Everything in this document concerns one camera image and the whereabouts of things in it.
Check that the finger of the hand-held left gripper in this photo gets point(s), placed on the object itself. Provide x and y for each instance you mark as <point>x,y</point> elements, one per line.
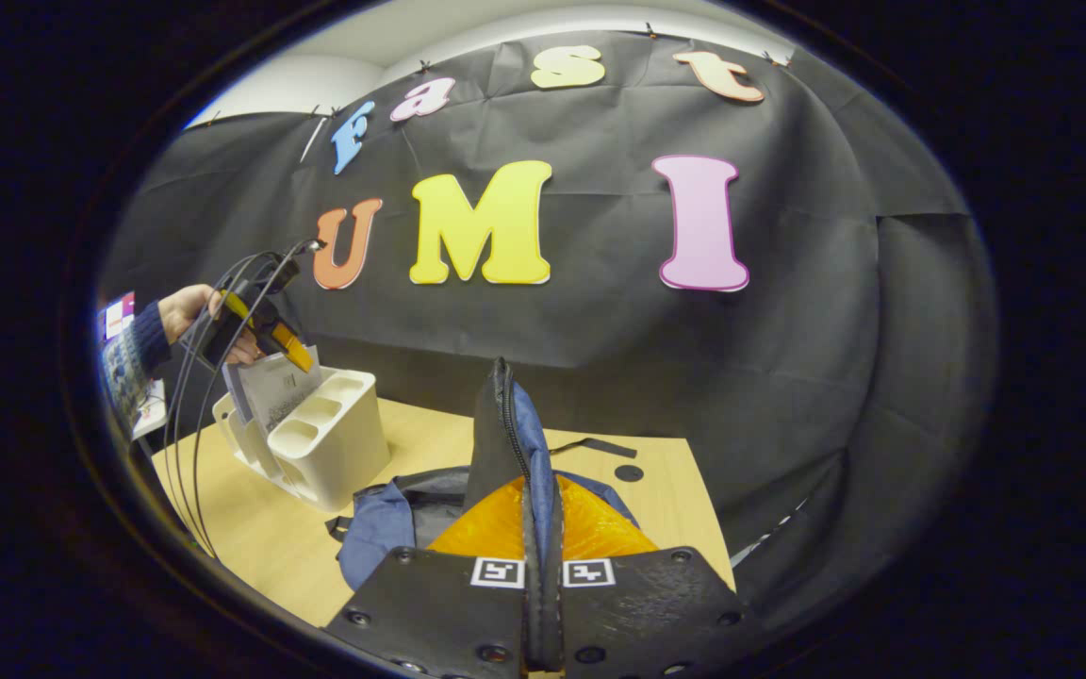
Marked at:
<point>293,351</point>

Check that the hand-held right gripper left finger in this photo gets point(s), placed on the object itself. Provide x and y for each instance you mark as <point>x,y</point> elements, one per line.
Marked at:
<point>439,613</point>

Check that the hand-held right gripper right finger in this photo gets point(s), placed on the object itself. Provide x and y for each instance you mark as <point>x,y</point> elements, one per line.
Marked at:
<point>647,613</point>

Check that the white book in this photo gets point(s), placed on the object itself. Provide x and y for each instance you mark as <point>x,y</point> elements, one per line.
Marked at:
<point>279,396</point>

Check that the blue schoolbag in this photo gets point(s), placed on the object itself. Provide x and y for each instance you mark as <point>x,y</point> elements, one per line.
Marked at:
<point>383,528</point>

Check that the white bookshelf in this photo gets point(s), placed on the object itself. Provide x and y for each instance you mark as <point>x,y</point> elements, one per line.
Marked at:
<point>336,453</point>

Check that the computer monitor screen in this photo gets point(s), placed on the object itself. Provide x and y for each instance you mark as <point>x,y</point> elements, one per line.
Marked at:
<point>119,316</point>

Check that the white side desk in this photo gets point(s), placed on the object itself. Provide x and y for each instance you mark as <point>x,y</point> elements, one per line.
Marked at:
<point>152,420</point>

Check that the black table grommet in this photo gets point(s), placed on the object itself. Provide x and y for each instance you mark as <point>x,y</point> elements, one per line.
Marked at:
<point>629,472</point>

